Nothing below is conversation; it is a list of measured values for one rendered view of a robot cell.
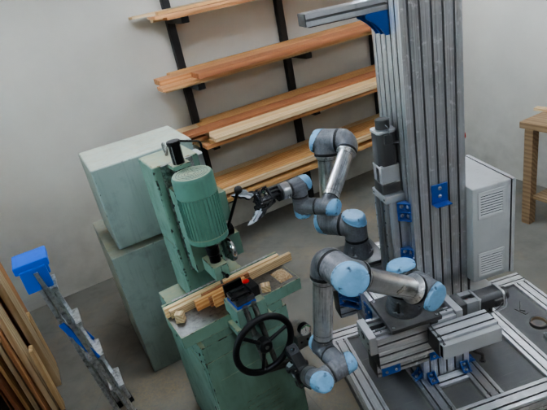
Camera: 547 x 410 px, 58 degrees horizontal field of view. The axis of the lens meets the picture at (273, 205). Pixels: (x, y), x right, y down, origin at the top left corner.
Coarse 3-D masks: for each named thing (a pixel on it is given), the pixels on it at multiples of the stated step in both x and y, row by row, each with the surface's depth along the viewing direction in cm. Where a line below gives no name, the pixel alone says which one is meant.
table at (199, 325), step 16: (272, 272) 237; (288, 272) 234; (272, 288) 225; (288, 288) 227; (224, 304) 220; (192, 320) 215; (208, 320) 212; (224, 320) 213; (176, 336) 215; (192, 336) 207; (208, 336) 211
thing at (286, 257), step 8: (280, 256) 240; (288, 256) 242; (264, 264) 237; (272, 264) 238; (280, 264) 240; (248, 272) 233; (256, 272) 234; (264, 272) 237; (200, 296) 222; (184, 304) 219; (192, 304) 221
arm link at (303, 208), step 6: (294, 198) 219; (300, 198) 218; (306, 198) 219; (312, 198) 218; (294, 204) 220; (300, 204) 219; (306, 204) 218; (312, 204) 216; (294, 210) 222; (300, 210) 220; (306, 210) 218; (312, 210) 217; (300, 216) 222; (306, 216) 222
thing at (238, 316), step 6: (258, 294) 212; (258, 300) 208; (264, 300) 209; (228, 306) 211; (258, 306) 208; (264, 306) 210; (228, 312) 214; (234, 312) 206; (240, 312) 204; (252, 312) 208; (264, 312) 211; (234, 318) 210; (240, 318) 205; (252, 318) 209; (240, 324) 206; (246, 324) 208
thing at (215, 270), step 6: (204, 258) 226; (204, 264) 228; (210, 264) 220; (216, 264) 219; (222, 264) 219; (210, 270) 222; (216, 270) 217; (222, 270) 219; (228, 270) 221; (216, 276) 218; (222, 276) 220
